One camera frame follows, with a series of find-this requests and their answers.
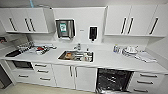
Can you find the red cup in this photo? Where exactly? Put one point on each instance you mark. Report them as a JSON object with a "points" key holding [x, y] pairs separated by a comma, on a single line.
{"points": [[39, 49]]}

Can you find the steel paper towel dispenser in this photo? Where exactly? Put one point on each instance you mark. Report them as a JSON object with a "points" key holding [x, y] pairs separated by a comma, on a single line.
{"points": [[64, 29]]}

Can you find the chrome faucet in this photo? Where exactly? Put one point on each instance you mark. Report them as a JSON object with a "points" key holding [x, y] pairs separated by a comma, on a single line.
{"points": [[78, 47]]}

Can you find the steel kitchen sink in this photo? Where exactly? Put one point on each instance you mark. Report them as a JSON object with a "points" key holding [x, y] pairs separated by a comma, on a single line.
{"points": [[81, 53]]}

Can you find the white double-door base cabinet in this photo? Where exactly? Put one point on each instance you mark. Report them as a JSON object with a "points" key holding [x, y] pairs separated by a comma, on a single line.
{"points": [[85, 78]]}

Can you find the small sink soap pump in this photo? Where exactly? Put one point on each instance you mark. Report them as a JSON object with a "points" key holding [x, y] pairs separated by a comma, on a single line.
{"points": [[88, 50]]}

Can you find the light blue bottle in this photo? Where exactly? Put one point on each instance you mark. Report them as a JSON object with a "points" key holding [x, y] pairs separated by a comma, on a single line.
{"points": [[31, 3]]}

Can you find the black soap dispenser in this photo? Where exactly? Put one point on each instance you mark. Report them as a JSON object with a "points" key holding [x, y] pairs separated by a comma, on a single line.
{"points": [[93, 33]]}

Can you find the small clear bottle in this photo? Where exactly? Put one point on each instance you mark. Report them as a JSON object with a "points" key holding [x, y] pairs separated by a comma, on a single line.
{"points": [[120, 50]]}

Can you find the orange-brown bowl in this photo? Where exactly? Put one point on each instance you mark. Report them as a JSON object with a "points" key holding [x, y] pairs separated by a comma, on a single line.
{"points": [[69, 56]]}

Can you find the blue white bottle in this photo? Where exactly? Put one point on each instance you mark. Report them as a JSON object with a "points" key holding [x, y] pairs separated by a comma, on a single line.
{"points": [[116, 49]]}

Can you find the black built-in microwave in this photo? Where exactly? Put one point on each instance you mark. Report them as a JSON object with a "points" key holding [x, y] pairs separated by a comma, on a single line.
{"points": [[22, 65]]}

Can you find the stack of white bowls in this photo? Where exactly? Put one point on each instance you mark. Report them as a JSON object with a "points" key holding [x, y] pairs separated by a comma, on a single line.
{"points": [[130, 51]]}

